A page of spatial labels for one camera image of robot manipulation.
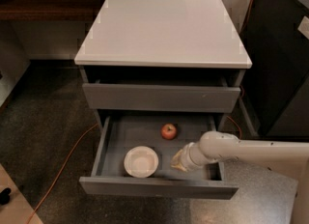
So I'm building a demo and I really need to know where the orange power cable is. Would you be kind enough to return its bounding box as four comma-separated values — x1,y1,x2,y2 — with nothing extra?
25,0,269,224

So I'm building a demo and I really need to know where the red apple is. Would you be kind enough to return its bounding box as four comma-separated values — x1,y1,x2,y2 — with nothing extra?
160,124,177,140

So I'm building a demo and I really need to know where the grey top drawer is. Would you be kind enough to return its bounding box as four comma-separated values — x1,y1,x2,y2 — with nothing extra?
82,83,240,113

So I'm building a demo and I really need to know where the grey drawer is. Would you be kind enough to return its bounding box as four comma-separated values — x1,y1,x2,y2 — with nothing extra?
80,114,238,200
82,83,240,113

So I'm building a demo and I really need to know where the light wooden table corner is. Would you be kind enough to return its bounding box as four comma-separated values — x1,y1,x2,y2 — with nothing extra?
0,164,43,224

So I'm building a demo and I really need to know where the dark wooden shelf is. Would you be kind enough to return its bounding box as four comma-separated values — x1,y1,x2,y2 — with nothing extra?
0,0,104,21

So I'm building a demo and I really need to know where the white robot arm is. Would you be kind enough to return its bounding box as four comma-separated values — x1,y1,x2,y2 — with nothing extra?
171,131,309,224

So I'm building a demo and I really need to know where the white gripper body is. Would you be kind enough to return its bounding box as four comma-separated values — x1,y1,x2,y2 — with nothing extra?
180,142,212,171

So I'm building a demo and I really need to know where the grey drawer cabinet white top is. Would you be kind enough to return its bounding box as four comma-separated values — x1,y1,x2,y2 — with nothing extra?
74,0,252,128

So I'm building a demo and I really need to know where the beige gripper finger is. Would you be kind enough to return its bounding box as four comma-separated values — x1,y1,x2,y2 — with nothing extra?
171,150,186,172

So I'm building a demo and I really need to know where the white ceramic bowl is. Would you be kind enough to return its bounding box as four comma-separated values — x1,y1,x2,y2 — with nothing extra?
124,146,158,178

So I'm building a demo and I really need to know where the small black object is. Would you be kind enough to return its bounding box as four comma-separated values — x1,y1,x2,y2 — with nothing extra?
0,187,12,205

